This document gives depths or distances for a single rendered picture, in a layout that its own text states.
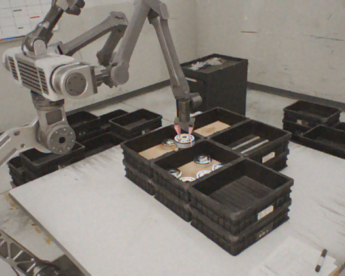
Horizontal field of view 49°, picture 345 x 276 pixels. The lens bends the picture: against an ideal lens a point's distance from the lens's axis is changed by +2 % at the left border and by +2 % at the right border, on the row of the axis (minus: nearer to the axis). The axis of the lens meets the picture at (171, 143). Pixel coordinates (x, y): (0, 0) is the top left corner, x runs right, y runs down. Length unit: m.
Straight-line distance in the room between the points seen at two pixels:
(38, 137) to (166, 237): 0.76
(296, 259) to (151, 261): 0.61
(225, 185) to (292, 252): 0.44
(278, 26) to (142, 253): 4.19
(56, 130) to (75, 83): 0.35
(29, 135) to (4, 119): 2.97
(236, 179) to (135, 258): 0.65
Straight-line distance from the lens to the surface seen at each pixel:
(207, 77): 3.46
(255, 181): 1.95
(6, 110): 4.81
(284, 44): 5.38
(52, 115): 1.80
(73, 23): 4.99
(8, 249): 2.12
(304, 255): 1.76
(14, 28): 4.69
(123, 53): 1.63
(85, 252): 1.79
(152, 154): 2.20
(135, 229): 1.86
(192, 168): 2.04
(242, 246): 1.71
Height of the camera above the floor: 1.88
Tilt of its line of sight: 27 degrees down
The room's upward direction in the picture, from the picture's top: 3 degrees counter-clockwise
